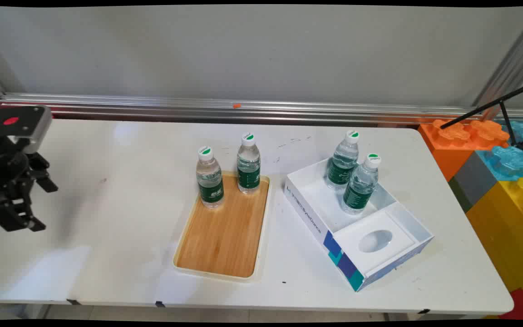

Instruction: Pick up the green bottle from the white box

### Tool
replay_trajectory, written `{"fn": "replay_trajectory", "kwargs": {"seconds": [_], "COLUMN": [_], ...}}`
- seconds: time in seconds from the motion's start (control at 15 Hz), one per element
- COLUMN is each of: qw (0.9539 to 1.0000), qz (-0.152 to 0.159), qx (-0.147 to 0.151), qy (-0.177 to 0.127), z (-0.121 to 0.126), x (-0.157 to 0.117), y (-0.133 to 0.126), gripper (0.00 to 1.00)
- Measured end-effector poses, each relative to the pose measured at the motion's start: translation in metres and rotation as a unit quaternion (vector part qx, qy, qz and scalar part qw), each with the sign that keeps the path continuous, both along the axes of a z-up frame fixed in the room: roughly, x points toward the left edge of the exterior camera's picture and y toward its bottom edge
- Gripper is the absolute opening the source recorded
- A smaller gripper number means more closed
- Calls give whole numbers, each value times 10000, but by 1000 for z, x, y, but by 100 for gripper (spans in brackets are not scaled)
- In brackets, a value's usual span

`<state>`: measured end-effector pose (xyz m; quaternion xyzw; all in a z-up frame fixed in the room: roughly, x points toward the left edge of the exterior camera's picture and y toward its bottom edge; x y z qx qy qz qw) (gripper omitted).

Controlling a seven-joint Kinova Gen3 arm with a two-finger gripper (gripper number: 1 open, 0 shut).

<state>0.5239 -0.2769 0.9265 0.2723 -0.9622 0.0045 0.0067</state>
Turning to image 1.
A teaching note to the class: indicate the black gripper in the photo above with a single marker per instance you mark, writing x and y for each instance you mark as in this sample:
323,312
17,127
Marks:
5,170

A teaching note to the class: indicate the water bottle green label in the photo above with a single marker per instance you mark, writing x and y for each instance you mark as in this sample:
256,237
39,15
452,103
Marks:
343,163
249,165
360,186
209,179

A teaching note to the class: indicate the wooden tray with cream rim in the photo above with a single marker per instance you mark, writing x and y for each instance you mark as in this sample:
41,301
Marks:
225,231

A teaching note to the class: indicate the white cardboard box blue print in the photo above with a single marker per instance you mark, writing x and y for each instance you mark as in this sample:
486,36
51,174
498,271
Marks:
370,261

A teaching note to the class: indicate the orange toy block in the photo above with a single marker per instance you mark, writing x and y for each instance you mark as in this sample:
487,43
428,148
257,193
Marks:
447,145

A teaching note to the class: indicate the grey toy block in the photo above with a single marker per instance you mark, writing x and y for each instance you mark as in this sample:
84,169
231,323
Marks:
475,179

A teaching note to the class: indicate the black tripod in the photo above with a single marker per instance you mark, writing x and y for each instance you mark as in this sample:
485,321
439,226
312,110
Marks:
484,108

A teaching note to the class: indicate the yellow toy block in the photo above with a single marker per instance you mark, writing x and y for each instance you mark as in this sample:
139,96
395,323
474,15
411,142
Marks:
506,236

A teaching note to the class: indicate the blue toy block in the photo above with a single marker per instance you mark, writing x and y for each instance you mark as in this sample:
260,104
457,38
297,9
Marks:
511,161

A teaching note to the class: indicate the red toy block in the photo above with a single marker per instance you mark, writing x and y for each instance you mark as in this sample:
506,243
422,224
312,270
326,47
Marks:
522,306

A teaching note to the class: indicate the wrist camera with black bracket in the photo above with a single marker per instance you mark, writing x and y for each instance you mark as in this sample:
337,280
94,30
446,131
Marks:
16,122

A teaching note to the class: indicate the horizontal aluminium rail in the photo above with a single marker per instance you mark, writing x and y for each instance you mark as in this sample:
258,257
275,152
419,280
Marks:
152,106

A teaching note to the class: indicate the slanted aluminium post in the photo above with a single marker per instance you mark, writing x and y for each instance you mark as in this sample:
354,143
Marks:
513,63

